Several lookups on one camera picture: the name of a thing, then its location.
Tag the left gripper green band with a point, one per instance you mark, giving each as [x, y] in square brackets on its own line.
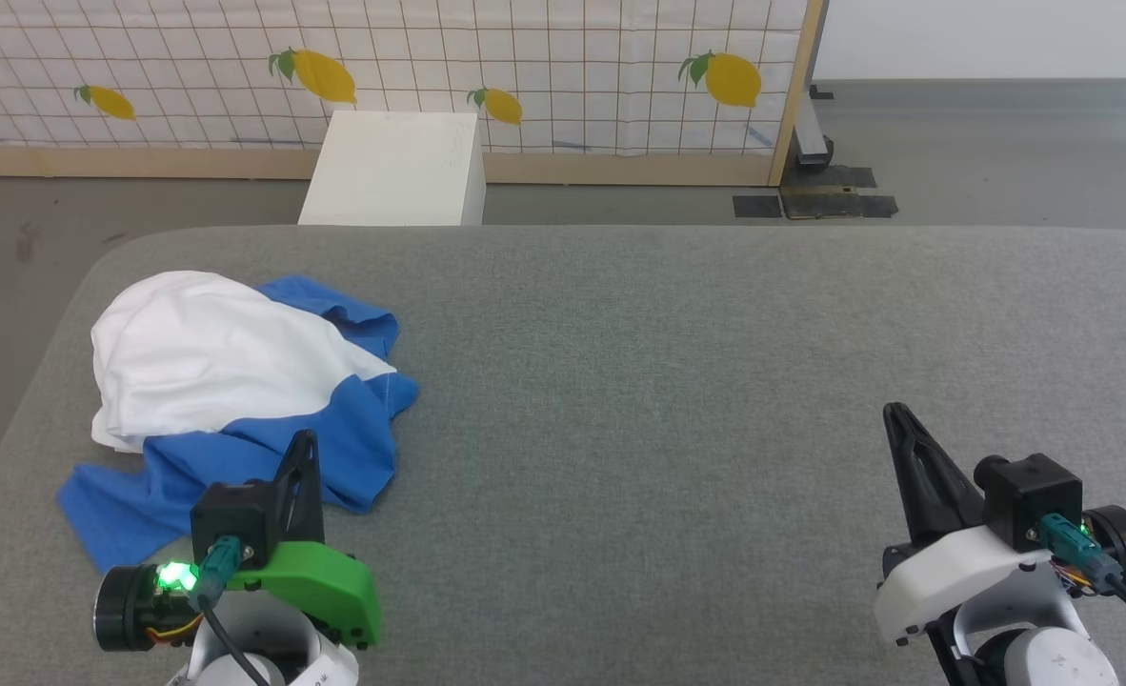
[334, 586]

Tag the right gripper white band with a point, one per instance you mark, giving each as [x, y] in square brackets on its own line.
[954, 572]

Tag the white and blue garment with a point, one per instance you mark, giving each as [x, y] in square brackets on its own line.
[201, 353]

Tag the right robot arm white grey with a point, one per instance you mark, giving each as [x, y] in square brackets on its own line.
[1049, 657]

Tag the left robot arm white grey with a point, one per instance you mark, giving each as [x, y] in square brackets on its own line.
[258, 638]

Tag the grey fabric covered surface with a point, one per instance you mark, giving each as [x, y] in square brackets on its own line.
[668, 429]

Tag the long black floor tape patch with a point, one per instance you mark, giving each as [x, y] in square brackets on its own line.
[849, 207]

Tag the small black floor tape patch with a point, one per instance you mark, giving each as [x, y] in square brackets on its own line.
[757, 206]

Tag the white box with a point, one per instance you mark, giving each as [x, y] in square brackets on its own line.
[396, 171]

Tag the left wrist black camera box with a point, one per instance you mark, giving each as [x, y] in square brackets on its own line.
[234, 519]

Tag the lemon print partition wooden frame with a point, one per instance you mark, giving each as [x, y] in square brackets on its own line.
[573, 57]

